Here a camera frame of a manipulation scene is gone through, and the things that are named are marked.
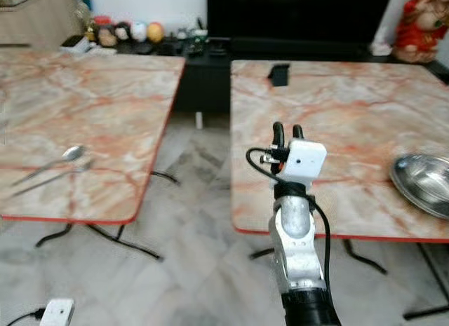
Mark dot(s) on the black television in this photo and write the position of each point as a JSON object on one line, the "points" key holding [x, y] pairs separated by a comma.
{"points": [[298, 12]]}

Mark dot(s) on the green mug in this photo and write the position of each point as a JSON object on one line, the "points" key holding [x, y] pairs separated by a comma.
{"points": [[196, 38]]}

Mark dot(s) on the orange egg figurine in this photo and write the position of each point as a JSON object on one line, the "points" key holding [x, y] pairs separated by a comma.
{"points": [[156, 33]]}

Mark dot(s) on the steel spoon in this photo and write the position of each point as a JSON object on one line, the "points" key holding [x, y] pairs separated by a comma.
{"points": [[72, 153]]}

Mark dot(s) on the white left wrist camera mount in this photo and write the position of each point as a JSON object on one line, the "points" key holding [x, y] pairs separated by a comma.
{"points": [[57, 313]]}

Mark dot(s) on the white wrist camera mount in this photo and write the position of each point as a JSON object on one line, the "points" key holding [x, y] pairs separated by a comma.
{"points": [[57, 313], [305, 161]]}

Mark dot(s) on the light wooden cabinet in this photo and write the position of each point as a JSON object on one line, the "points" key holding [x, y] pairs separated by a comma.
{"points": [[38, 21]]}

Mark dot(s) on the stainless steel bowl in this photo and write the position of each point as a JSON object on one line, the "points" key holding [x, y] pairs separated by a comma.
{"points": [[424, 186]]}

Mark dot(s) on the black round figurine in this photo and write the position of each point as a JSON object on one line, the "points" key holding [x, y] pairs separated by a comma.
{"points": [[123, 32]]}

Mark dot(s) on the white egg figurine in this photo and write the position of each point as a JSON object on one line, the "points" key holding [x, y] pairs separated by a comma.
{"points": [[139, 32]]}

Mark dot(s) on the small black stand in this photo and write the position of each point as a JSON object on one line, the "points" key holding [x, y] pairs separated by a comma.
{"points": [[280, 74]]}

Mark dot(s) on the red seated statue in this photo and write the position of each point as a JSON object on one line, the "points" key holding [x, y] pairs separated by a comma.
{"points": [[421, 24]]}

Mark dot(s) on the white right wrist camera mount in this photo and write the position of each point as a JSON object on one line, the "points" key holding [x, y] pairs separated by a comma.
{"points": [[305, 161]]}

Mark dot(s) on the gold trophy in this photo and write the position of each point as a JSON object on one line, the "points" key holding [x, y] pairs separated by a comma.
{"points": [[88, 17]]}

